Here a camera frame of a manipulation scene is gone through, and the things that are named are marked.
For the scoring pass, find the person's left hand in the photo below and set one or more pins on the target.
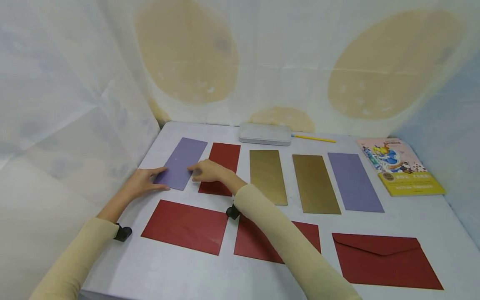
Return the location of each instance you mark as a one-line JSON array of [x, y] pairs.
[[140, 182]]

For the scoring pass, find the person's right hand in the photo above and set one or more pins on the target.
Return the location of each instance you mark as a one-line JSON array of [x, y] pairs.
[[213, 171]]

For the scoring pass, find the person's right fingers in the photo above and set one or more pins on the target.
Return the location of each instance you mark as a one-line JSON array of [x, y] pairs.
[[195, 167]]

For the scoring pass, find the person's left index finger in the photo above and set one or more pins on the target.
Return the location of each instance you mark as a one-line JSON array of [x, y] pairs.
[[157, 170]]

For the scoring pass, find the person's left thumb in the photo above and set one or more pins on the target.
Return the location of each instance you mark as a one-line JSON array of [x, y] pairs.
[[160, 187]]

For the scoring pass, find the person's right thumb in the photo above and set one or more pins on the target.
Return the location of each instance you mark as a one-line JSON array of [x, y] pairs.
[[198, 178]]

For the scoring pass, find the purple paper card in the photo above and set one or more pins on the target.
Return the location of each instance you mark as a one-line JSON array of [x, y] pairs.
[[354, 182], [182, 163]]

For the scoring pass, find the person's left forearm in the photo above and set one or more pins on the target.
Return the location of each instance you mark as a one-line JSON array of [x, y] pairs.
[[84, 250]]

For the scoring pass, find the person's right forearm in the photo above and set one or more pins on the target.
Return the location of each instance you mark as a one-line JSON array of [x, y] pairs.
[[285, 246]]

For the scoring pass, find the red paper card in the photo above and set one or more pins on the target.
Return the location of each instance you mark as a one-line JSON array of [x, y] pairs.
[[225, 155]]

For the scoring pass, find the red paper envelope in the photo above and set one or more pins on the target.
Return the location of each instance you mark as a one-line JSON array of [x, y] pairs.
[[185, 227], [251, 241], [382, 266]]

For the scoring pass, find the black wrist band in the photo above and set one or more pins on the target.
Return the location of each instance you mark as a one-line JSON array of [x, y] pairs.
[[232, 211], [123, 233]]

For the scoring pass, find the gold paper card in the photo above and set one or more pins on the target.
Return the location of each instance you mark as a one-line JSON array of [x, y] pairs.
[[268, 175], [315, 185]]

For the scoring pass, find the grey metal pencil tin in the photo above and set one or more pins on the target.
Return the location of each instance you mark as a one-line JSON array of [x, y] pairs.
[[265, 134]]

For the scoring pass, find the yellow pencil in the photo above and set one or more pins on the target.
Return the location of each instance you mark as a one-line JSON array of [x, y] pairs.
[[313, 138]]

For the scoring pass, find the illustrated yellow pink book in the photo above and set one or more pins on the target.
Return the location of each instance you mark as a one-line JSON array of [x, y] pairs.
[[401, 168]]

